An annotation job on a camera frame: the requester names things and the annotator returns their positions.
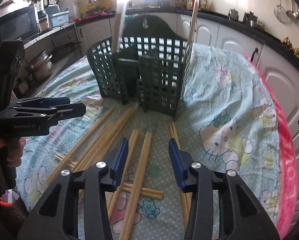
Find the chopsticks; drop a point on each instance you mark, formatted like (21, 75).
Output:
(120, 12)

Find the dark green utensil caddy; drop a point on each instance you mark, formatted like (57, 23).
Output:
(150, 66)

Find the person's left hand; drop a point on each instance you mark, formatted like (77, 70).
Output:
(15, 150)

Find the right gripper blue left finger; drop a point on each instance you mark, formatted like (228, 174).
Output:
(115, 163)

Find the steel cooking pot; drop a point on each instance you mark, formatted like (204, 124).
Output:
(40, 67)

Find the bamboo chopstick crosswise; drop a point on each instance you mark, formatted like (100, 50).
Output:
(145, 192)

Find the steel ladle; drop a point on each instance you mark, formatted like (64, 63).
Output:
(290, 13)

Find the dried ginger pile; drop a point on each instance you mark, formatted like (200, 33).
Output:
(288, 45)

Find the black steel kettle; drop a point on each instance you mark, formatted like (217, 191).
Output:
(250, 19)

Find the pink blanket under cloth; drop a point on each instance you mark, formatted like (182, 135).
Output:
(284, 154)

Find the black electric kettle blender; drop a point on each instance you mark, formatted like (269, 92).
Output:
(42, 16)

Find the small steel teapot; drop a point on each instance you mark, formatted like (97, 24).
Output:
(233, 15)

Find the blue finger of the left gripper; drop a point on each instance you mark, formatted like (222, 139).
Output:
(42, 102)

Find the wrapped chopstick in caddy right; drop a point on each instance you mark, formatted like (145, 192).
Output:
(193, 22)

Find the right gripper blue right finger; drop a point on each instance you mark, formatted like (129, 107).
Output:
(181, 162)

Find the Hello Kitty patterned tablecloth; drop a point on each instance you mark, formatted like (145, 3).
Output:
(226, 120)

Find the blue plastic storage box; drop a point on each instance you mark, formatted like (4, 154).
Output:
(57, 17)

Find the black microwave oven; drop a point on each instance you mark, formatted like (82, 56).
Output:
(20, 24)

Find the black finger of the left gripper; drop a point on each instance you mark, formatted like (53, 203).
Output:
(59, 112)

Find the wire skimmer strainer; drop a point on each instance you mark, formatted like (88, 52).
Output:
(280, 13)

